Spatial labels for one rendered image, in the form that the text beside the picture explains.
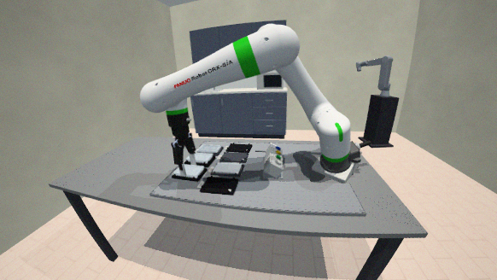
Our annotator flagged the white button panel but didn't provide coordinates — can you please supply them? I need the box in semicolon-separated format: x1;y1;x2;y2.
255;143;284;179

